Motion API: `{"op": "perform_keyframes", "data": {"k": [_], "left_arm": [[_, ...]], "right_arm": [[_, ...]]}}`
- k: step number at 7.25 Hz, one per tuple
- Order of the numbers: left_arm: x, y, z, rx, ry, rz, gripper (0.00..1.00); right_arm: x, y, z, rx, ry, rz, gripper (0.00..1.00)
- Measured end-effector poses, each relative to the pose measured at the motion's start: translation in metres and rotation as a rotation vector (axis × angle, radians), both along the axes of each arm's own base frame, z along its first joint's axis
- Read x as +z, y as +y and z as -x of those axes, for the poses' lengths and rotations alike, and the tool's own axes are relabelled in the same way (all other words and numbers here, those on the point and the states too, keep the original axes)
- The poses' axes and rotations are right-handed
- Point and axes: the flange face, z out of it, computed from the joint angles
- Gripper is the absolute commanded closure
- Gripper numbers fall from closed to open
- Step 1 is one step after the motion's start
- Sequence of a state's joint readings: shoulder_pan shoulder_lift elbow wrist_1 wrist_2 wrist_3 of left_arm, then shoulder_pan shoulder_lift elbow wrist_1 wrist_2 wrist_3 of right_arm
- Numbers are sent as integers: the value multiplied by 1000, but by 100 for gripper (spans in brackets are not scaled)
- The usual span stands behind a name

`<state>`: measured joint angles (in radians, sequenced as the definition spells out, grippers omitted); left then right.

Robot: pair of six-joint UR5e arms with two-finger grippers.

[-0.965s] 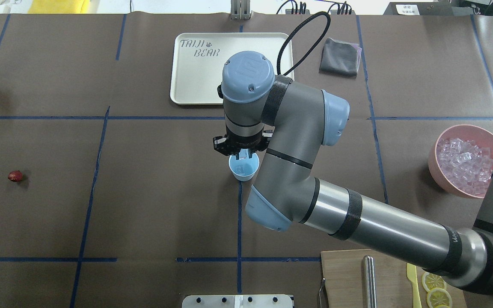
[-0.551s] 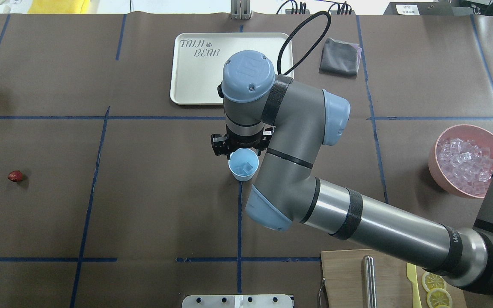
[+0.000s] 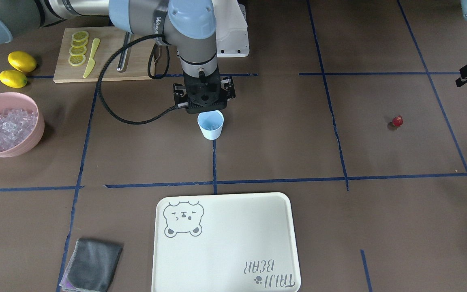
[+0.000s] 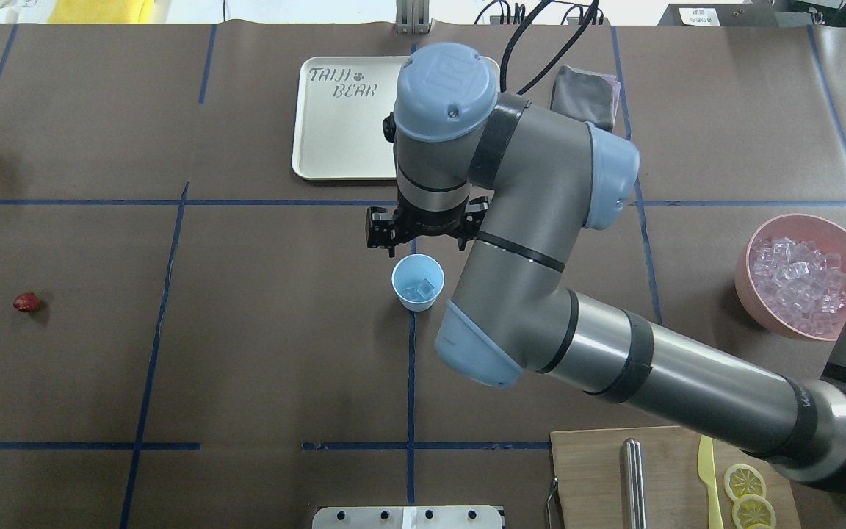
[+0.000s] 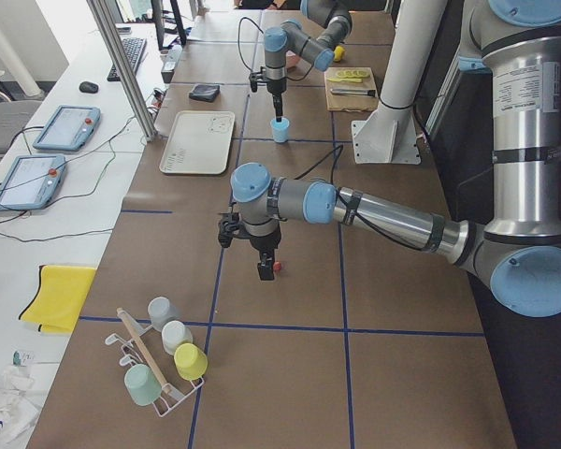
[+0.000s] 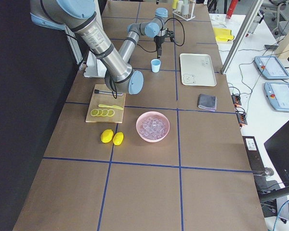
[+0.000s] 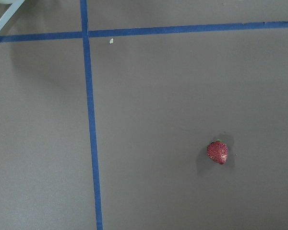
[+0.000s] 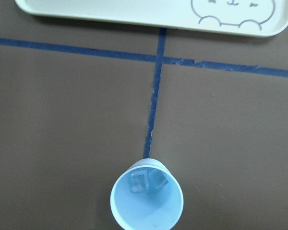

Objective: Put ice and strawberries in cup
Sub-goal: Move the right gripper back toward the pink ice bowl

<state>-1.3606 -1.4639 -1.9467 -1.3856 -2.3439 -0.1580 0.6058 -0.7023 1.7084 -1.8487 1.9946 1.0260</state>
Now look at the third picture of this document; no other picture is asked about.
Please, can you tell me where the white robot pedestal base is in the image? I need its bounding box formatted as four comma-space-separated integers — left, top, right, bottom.
212, 0, 250, 58

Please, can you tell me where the wooden cutting board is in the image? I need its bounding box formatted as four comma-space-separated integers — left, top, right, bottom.
53, 27, 185, 84

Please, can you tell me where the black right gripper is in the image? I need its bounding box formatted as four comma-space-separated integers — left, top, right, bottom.
173, 69, 236, 114

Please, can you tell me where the grey folded cloth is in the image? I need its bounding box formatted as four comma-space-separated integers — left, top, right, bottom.
59, 238, 124, 292

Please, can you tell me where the light blue cup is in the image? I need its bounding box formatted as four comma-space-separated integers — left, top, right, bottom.
197, 110, 225, 140

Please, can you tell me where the yellow lemon far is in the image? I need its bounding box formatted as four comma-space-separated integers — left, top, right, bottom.
7, 51, 37, 73

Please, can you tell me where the yellow lemon near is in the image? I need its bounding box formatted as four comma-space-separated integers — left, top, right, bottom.
0, 70, 28, 88

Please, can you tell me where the pink bowl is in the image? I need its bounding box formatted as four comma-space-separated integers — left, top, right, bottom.
0, 92, 45, 157

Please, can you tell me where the lemon slice upper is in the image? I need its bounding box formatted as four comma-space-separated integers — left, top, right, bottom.
71, 31, 89, 41

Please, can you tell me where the cream bear tray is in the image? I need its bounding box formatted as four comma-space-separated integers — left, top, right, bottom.
151, 192, 302, 292

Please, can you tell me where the yellow plastic knife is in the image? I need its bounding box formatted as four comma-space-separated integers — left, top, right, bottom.
83, 38, 101, 78

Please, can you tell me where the clear ice cube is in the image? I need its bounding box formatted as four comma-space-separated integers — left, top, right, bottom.
204, 123, 222, 131

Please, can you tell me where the yellow lemon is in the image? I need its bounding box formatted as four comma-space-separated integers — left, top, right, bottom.
0, 70, 28, 88
7, 51, 37, 73

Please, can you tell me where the pile of ice cubes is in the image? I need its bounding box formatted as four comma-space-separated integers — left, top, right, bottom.
0, 108, 39, 152

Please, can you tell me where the steel knife sharpener rod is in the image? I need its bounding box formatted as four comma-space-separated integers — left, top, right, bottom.
116, 32, 132, 73

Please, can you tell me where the lemon slice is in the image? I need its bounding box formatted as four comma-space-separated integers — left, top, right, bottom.
67, 55, 86, 67
71, 31, 89, 41

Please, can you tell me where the red strawberry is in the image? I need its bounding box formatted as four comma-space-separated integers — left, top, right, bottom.
391, 115, 403, 127

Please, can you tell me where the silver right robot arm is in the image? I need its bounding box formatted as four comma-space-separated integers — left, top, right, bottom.
0, 0, 235, 114

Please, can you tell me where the lemon slice lower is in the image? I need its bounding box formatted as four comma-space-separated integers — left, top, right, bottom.
67, 55, 86, 67

